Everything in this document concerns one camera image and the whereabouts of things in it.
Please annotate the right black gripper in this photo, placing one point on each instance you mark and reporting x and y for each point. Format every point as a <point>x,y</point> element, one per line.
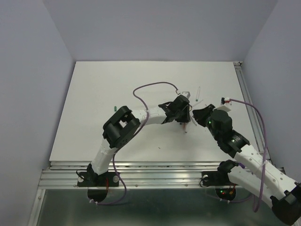
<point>200,114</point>

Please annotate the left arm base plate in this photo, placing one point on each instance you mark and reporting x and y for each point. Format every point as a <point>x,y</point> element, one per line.
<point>97,186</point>

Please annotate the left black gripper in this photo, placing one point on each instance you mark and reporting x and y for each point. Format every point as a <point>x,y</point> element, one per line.
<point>186,118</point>

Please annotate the front aluminium rail frame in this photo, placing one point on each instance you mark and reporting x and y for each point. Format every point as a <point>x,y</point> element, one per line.
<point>136,175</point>

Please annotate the right side aluminium rail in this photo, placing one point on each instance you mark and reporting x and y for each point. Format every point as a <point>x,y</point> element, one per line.
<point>252,113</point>

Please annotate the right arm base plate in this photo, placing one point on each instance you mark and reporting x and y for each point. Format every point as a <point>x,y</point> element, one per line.
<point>220,178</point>

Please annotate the grey cap marker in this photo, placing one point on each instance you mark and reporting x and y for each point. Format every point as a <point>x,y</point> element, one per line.
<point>193,121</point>

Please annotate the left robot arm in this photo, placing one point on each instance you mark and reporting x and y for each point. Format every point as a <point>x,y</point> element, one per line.
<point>121,127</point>

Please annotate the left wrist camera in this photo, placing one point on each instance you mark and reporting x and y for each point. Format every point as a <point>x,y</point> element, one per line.
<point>186,94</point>

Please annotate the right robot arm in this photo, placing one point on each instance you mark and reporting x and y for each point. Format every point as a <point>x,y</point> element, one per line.
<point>248,168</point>

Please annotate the dark green marker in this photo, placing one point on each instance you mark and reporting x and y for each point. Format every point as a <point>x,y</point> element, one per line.
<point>198,94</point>

